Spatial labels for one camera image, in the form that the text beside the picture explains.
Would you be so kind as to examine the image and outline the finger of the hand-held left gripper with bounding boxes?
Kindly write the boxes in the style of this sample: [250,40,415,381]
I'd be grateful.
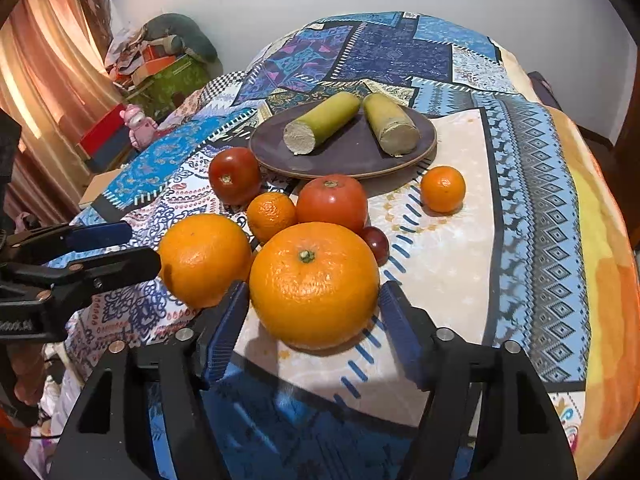
[6,221,134,263]
[5,246,162,312]

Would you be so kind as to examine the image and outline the pink toy figure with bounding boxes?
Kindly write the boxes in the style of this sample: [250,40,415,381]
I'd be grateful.
[121,104,160,150]

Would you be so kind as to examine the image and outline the dark red tomato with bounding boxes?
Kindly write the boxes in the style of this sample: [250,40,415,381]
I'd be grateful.
[208,147,262,206]

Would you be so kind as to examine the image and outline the short green sugarcane piece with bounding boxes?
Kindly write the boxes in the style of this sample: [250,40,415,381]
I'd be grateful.
[363,93,421,157]

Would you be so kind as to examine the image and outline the small dark red plum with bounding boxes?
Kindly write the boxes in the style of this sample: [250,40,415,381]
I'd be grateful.
[361,226,390,267]

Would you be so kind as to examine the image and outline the orange yellow blanket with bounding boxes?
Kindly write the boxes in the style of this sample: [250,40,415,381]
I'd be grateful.
[497,45,640,467]

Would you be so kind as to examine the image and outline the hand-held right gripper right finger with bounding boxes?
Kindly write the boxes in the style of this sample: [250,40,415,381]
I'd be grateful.
[378,281,579,480]

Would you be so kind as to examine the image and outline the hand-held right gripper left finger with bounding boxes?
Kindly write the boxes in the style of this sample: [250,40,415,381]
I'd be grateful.
[50,281,251,480]

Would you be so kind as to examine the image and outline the small mandarin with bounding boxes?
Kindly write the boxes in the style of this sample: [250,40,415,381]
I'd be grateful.
[246,192,299,246]
[420,165,467,214]

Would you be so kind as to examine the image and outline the large orange with green stem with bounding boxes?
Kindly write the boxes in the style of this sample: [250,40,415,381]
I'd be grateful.
[249,221,381,352]

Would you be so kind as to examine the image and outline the pile of orange boxes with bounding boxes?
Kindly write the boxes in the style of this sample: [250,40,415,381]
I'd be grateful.
[104,34,177,88]

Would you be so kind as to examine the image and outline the person's left forearm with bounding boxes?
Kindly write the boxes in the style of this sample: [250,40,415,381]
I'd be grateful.
[11,345,48,408]

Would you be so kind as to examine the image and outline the cardboard box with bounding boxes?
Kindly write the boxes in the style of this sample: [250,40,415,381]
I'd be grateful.
[78,167,124,209]

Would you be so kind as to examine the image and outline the dark purple round plate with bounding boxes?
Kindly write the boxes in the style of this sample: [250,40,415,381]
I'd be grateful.
[248,101,438,180]

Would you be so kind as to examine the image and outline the grey plush cushion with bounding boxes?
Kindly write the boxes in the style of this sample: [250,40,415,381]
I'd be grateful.
[142,12,220,64]

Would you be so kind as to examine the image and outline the black white checkered cloth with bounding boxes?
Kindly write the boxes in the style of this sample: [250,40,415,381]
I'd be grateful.
[192,70,249,111]

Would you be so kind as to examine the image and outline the red box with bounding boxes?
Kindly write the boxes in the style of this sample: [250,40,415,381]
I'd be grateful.
[76,109,134,160]

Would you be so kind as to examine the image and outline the green patterned cloth bundle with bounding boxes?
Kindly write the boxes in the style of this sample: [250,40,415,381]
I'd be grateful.
[127,54,211,119]

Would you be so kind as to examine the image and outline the long green sugarcane piece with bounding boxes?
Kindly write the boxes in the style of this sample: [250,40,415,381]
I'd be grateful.
[283,91,362,157]

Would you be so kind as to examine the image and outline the blue patterned bedspread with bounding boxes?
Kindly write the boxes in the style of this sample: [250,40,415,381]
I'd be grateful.
[47,10,593,480]

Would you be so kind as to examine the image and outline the light red tomato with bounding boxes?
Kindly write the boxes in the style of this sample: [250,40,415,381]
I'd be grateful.
[297,174,369,236]

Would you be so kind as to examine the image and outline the medium orange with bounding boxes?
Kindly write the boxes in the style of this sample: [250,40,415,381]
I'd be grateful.
[157,213,252,310]

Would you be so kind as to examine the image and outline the orange curtain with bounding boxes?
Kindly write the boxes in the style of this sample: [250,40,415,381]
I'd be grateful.
[0,0,126,213]

